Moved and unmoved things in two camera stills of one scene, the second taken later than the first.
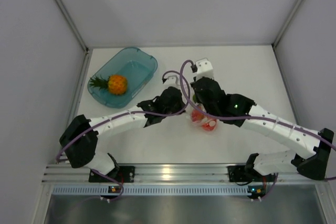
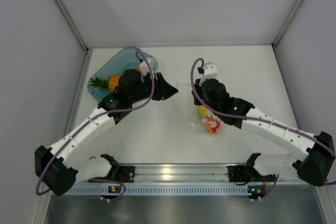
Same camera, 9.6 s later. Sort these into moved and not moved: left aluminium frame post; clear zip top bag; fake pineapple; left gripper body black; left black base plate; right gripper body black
Moved: left gripper body black; clear zip top bag
Not moved: fake pineapple; left black base plate; right gripper body black; left aluminium frame post
